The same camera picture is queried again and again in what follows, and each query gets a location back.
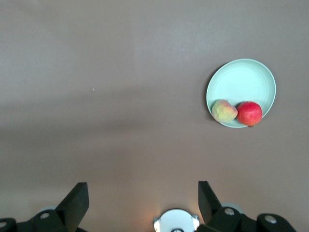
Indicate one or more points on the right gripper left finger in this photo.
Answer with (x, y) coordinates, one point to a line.
(70, 205)

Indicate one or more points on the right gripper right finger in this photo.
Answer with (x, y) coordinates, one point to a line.
(210, 205)

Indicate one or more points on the green pink peach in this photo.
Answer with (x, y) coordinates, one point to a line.
(224, 111)

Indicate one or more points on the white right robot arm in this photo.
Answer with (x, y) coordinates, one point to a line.
(176, 217)

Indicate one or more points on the brown table cloth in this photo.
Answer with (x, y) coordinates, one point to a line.
(120, 96)

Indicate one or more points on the pale green round plate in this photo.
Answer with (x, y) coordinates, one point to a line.
(241, 82)

